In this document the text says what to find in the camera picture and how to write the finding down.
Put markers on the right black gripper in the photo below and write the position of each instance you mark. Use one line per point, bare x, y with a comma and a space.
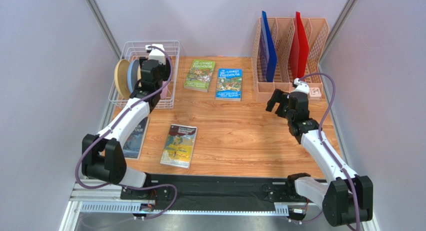
282, 104

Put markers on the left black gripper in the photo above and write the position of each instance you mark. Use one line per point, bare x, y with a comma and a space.
166, 69

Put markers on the blue plate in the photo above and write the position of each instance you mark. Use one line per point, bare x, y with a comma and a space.
132, 74

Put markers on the pink plate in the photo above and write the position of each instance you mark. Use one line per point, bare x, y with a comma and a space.
164, 92

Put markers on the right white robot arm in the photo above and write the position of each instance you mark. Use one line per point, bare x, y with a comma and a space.
348, 197

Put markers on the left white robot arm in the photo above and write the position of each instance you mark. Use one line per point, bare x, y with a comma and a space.
102, 153

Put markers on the tan plate at rack end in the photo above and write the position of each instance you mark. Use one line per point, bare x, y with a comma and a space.
120, 78

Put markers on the blue folder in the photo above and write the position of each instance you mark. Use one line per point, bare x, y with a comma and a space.
268, 56

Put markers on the small pink white box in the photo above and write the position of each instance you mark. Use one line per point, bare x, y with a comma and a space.
315, 93

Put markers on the green treehouse book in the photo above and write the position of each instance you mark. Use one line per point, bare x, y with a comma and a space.
200, 75

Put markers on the blue treehouse book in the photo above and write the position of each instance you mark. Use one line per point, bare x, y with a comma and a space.
229, 84

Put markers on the pink plastic file organizer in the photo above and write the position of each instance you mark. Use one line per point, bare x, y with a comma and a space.
282, 31

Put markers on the red folder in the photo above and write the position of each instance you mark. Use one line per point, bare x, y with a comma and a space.
299, 49

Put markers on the Nineteen Eighty-Four book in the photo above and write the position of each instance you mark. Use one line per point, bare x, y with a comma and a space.
132, 148

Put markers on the Brideshead Revisited book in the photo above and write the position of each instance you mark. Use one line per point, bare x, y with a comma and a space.
179, 146

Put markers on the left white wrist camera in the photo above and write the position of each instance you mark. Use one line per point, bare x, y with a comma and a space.
155, 53

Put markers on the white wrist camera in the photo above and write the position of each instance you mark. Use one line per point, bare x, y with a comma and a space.
155, 53
300, 86

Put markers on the white wire dish rack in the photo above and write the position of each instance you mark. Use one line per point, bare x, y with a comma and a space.
134, 50

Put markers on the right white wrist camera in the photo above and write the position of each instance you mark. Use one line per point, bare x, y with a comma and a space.
300, 86

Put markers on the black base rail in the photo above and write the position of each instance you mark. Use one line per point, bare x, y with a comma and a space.
215, 193

